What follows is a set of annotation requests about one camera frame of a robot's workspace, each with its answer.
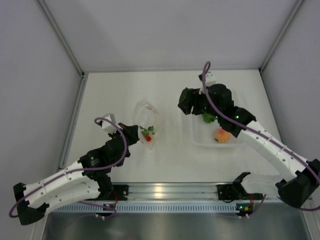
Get fake dark green vegetable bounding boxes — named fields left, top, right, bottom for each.
left=179, top=87, right=189, bottom=103

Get clear plastic basket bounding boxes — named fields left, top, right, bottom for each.
left=180, top=86, right=247, bottom=148

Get aluminium mounting rail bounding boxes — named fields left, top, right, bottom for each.
left=38, top=181, right=288, bottom=202

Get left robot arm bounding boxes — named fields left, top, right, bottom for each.
left=9, top=117, right=140, bottom=226

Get fake orange tomato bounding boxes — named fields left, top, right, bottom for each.
left=214, top=128, right=231, bottom=144

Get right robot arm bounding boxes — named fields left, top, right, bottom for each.
left=177, top=84, right=320, bottom=209

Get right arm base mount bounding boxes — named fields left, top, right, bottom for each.
left=216, top=183, right=247, bottom=202

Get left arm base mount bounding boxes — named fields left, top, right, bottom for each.
left=108, top=184, right=129, bottom=201

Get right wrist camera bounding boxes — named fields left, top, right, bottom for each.
left=198, top=71, right=217, bottom=87

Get clear zip top bag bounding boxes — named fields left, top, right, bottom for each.
left=132, top=99, right=162, bottom=153

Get fake green bell pepper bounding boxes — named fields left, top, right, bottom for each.
left=202, top=113, right=216, bottom=124

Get fake red cherry tomatoes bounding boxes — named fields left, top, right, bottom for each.
left=139, top=125, right=156, bottom=142

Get slotted cable duct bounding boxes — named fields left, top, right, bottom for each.
left=53, top=202, right=252, bottom=215

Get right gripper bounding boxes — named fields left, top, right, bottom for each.
left=180, top=87, right=222, bottom=120

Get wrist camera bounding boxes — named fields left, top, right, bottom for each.
left=95, top=113, right=119, bottom=134
left=198, top=71, right=217, bottom=87

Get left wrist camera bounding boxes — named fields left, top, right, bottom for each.
left=95, top=113, right=119, bottom=134

